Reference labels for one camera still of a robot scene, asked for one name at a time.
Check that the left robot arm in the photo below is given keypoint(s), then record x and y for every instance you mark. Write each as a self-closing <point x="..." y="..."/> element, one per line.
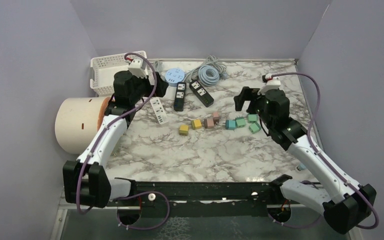
<point x="85" y="180"/>

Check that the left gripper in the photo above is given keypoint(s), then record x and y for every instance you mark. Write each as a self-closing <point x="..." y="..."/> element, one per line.
<point x="161" y="86"/>

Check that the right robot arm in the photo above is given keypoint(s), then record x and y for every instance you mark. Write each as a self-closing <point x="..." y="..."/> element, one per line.
<point x="343" y="202"/>

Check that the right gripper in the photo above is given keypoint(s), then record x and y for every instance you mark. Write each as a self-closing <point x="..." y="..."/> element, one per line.
<point x="247" y="94"/>

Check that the white plastic basket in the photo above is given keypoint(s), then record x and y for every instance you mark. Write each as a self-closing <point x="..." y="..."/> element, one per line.
<point x="102" y="71"/>

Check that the black power strip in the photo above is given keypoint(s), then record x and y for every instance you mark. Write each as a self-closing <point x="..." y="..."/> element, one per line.
<point x="201" y="93"/>
<point x="179" y="99"/>

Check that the pink plug adapter round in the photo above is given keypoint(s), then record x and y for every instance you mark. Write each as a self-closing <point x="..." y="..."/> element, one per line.
<point x="209" y="123"/>

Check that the blue round power socket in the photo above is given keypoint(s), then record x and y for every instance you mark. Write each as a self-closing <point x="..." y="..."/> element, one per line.
<point x="173" y="76"/>

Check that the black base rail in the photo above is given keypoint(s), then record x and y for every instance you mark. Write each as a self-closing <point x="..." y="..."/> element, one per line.
<point x="204" y="199"/>

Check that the cream cylinder container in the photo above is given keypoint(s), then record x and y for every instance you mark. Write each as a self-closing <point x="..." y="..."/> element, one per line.
<point x="77" y="122"/>

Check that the teal plug adapter round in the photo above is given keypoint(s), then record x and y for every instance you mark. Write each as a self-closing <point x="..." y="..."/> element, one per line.
<point x="230" y="124"/>

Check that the white power strip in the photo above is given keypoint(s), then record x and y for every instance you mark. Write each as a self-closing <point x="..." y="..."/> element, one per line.
<point x="159" y="110"/>

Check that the green plug adapter white strip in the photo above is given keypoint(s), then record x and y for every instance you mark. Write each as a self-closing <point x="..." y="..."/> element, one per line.
<point x="254" y="127"/>

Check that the yellow plug adapter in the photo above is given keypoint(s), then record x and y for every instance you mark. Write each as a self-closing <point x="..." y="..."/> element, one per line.
<point x="196" y="124"/>
<point x="183" y="130"/>

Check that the light blue small device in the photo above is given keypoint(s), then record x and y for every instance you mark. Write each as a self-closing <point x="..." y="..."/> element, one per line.
<point x="301" y="167"/>

